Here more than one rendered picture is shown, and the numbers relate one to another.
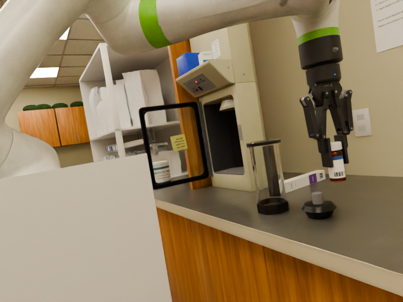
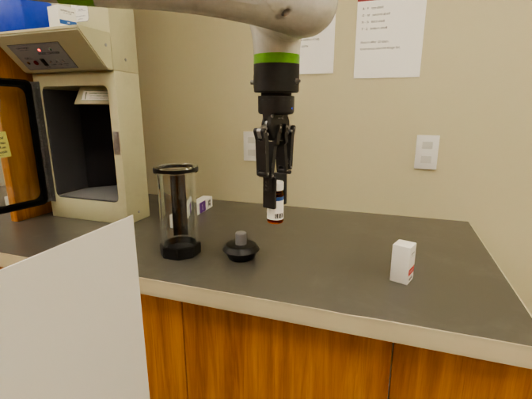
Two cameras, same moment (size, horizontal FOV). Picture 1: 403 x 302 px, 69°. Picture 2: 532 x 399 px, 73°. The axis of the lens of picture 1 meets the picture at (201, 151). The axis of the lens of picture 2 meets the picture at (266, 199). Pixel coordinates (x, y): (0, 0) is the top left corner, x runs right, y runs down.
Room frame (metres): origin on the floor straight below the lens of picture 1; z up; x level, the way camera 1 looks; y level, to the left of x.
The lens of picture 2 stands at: (0.14, 0.21, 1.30)
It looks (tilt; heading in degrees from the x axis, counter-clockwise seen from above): 14 degrees down; 319
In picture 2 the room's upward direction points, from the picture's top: straight up
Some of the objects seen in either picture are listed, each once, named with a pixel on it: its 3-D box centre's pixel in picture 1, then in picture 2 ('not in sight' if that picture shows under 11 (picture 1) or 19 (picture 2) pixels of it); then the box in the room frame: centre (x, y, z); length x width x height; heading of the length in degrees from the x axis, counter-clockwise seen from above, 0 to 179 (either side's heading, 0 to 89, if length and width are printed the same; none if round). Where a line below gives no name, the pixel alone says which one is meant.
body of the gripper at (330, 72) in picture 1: (324, 85); (275, 117); (0.70, -0.31, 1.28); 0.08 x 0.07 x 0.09; 106
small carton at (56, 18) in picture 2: (205, 59); (62, 19); (1.32, -0.08, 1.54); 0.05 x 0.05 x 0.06; 17
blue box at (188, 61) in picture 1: (191, 65); (25, 17); (1.44, -0.02, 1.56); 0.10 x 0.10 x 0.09; 30
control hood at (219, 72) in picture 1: (202, 80); (51, 51); (1.37, -0.06, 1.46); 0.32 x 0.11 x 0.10; 30
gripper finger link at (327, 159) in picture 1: (325, 152); (269, 192); (0.70, -0.29, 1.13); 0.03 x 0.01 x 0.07; 16
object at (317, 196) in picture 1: (318, 204); (241, 245); (0.81, -0.30, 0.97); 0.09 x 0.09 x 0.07
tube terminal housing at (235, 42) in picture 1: (238, 106); (104, 101); (1.46, -0.22, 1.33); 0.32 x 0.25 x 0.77; 30
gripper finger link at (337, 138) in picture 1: (341, 149); (280, 188); (0.71, -0.33, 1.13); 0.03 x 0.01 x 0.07; 16
